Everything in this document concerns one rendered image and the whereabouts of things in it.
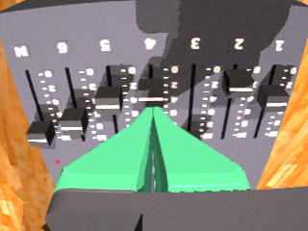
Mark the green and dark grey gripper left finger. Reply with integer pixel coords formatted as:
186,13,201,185
53,107,153,193

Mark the grey lighting desk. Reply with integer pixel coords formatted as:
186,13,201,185
0,0,308,190

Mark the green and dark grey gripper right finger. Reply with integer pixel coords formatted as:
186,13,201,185
153,107,250,193

